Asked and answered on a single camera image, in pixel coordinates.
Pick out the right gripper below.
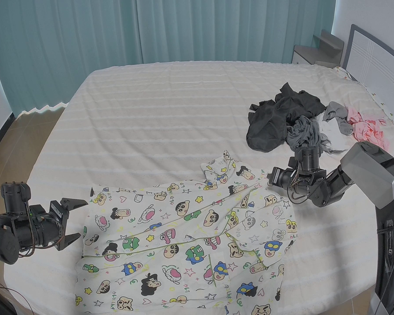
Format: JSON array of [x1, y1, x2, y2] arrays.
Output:
[[267, 165, 298, 189]]

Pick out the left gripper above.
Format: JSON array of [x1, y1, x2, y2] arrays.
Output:
[[31, 198, 89, 252]]

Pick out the white printed pyjama top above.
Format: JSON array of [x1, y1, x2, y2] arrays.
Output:
[[73, 149, 299, 315]]

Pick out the bed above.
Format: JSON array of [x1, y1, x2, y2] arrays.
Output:
[[2, 23, 394, 315]]

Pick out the black garment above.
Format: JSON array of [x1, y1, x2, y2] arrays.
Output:
[[246, 82, 327, 153]]

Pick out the white garment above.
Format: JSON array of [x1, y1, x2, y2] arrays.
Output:
[[317, 118, 350, 155]]

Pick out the light grey garment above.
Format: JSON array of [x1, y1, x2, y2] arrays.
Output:
[[322, 101, 354, 136]]

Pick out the pink garment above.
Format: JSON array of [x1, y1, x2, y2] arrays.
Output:
[[346, 106, 392, 150]]

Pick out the white printed pillow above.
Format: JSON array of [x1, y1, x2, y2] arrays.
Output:
[[333, 65, 394, 134]]

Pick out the grey bedside table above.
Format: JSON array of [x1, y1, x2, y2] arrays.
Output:
[[292, 29, 345, 68]]

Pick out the blue-green curtain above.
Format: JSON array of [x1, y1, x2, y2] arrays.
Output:
[[0, 0, 143, 119], [135, 0, 340, 65]]

